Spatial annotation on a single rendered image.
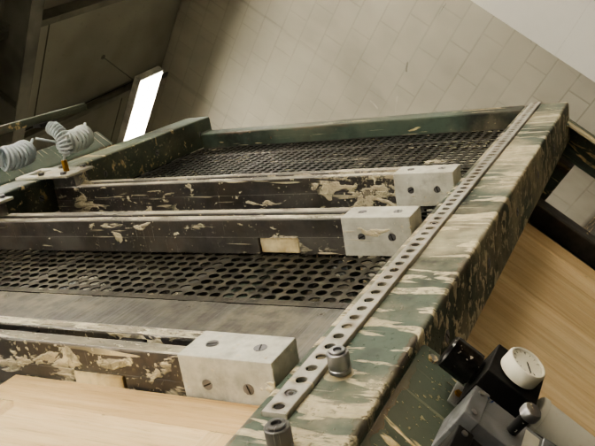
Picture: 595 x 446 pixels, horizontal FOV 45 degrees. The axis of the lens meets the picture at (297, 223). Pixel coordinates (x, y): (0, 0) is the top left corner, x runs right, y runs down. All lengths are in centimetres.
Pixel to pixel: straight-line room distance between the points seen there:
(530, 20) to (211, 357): 384
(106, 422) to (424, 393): 36
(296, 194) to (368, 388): 89
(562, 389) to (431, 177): 48
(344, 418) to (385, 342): 16
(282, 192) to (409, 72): 486
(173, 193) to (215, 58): 571
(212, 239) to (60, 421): 59
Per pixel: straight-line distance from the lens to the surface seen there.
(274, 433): 66
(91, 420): 89
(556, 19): 446
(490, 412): 66
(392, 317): 90
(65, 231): 163
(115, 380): 94
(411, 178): 148
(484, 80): 620
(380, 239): 123
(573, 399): 150
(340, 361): 77
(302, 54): 685
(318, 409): 74
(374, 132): 229
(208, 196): 172
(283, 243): 132
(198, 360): 84
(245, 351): 82
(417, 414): 77
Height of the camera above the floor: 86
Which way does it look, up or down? 10 degrees up
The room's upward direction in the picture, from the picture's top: 53 degrees counter-clockwise
